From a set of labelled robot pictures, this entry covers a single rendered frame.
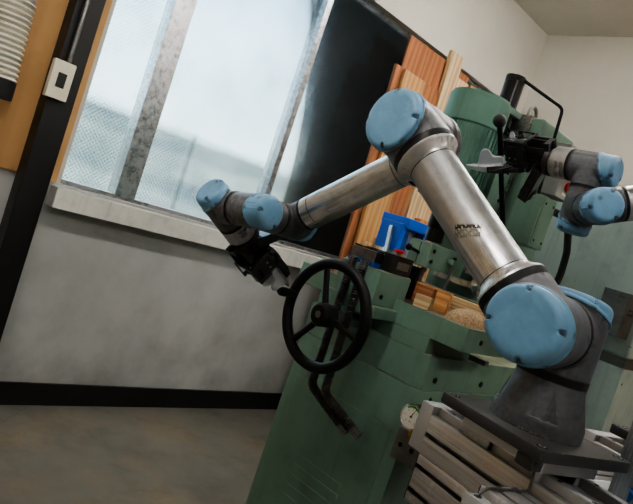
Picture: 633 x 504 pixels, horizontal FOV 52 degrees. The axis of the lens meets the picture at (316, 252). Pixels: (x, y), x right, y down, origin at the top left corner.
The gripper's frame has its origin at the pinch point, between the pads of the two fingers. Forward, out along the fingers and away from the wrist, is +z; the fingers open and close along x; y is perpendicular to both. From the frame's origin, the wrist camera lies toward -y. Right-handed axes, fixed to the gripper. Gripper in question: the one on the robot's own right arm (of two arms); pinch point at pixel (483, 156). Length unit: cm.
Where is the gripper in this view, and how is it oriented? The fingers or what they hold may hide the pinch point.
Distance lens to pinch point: 175.7
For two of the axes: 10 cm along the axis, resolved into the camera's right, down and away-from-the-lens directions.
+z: -6.7, -2.6, 7.0
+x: -7.2, 4.6, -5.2
